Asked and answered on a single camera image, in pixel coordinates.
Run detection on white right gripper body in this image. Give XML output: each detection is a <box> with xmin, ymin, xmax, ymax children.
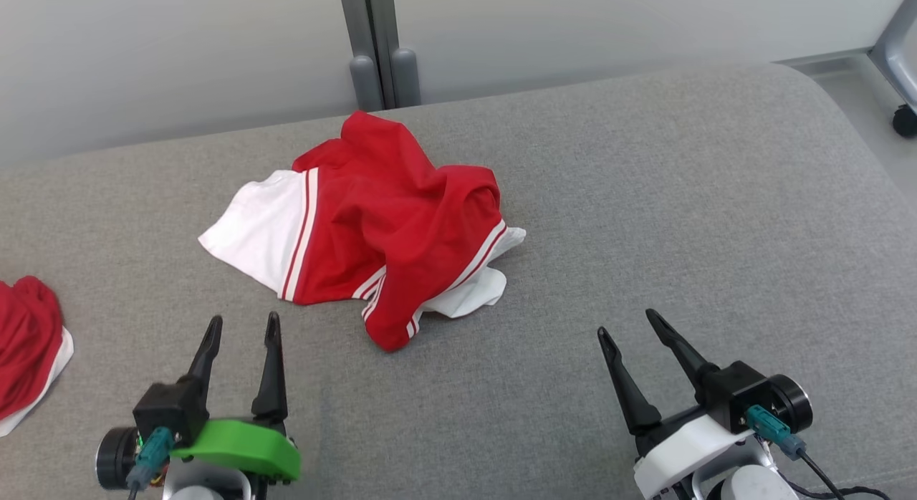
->
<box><xmin>633</xmin><ymin>405</ymin><xmax>780</xmax><ymax>500</ymax></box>

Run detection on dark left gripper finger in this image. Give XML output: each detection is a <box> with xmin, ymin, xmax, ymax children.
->
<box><xmin>251</xmin><ymin>312</ymin><xmax>289</xmax><ymax>435</ymax></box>
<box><xmin>177</xmin><ymin>315</ymin><xmax>224</xmax><ymax>400</ymax></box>

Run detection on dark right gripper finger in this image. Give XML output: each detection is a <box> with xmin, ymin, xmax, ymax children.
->
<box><xmin>645</xmin><ymin>309</ymin><xmax>720</xmax><ymax>405</ymax></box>
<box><xmin>597</xmin><ymin>327</ymin><xmax>663</xmax><ymax>436</ymax></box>

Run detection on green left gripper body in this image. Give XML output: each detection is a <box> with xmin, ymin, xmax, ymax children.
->
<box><xmin>170</xmin><ymin>419</ymin><xmax>302</xmax><ymax>484</ymax></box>

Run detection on red shorts with white stripe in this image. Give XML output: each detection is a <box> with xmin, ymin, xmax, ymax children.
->
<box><xmin>0</xmin><ymin>276</ymin><xmax>75</xmax><ymax>438</ymax></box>

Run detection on red and white shorts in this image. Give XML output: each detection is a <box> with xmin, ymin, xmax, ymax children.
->
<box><xmin>198</xmin><ymin>110</ymin><xmax>527</xmax><ymax>352</ymax></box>

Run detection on grey chair leg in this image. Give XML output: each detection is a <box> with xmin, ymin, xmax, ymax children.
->
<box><xmin>868</xmin><ymin>0</ymin><xmax>917</xmax><ymax>114</ymax></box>

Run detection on right cable with teal plug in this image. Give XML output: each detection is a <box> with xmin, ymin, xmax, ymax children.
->
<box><xmin>745</xmin><ymin>405</ymin><xmax>893</xmax><ymax>500</ymax></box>

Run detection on cable with teal plug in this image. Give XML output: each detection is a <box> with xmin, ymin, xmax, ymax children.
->
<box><xmin>128</xmin><ymin>426</ymin><xmax>175</xmax><ymax>500</ymax></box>
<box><xmin>745</xmin><ymin>405</ymin><xmax>893</xmax><ymax>500</ymax></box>

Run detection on left cable with teal plug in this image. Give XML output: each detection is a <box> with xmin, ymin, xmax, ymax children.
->
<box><xmin>128</xmin><ymin>426</ymin><xmax>175</xmax><ymax>500</ymax></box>

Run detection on grey cylindrical post foot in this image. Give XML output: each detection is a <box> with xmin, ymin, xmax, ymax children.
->
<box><xmin>349</xmin><ymin>54</ymin><xmax>384</xmax><ymax>112</ymax></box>
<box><xmin>390</xmin><ymin>47</ymin><xmax>422</xmax><ymax>107</ymax></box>

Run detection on grey metal partition post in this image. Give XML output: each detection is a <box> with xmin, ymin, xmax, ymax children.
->
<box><xmin>337</xmin><ymin>0</ymin><xmax>402</xmax><ymax>110</ymax></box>

